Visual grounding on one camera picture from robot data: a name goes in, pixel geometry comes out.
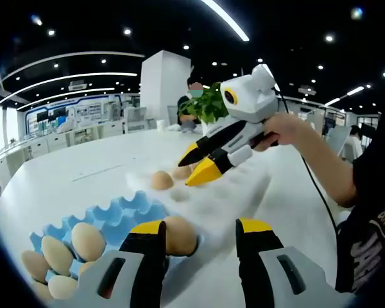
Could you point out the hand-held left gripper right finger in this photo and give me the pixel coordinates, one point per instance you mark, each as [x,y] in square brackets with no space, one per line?
[256,263]

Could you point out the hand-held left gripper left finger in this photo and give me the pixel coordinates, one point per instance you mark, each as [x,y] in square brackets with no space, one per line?
[144,263]

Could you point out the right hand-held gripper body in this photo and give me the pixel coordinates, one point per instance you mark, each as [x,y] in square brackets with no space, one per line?
[253,96]

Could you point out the single brown egg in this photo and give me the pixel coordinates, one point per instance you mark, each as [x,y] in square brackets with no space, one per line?
[181,235]

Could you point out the blue egg tray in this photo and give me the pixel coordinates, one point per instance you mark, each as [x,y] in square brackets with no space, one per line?
[128,208]

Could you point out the white foam tray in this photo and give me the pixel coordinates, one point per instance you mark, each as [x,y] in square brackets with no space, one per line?
[218,199]

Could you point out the person's right hand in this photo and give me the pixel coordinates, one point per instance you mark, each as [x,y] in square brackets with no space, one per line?
[285,128]

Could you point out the potted green plant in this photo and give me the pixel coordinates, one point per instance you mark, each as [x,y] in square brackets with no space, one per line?
[208,109]

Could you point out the white paper cup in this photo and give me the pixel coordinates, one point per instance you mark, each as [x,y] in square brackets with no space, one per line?
[160,125]

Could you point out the white square pillar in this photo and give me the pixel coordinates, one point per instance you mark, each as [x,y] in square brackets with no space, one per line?
[160,83]

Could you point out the white mesh chair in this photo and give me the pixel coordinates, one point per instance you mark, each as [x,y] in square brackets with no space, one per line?
[136,118]

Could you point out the black printed t-shirt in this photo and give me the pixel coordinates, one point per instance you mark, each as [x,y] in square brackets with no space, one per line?
[372,224]

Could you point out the ceiling air conditioner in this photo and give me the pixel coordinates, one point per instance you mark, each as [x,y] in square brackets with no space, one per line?
[77,86]

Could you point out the row of white cabinets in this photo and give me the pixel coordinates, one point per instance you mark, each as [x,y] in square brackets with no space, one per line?
[51,144]

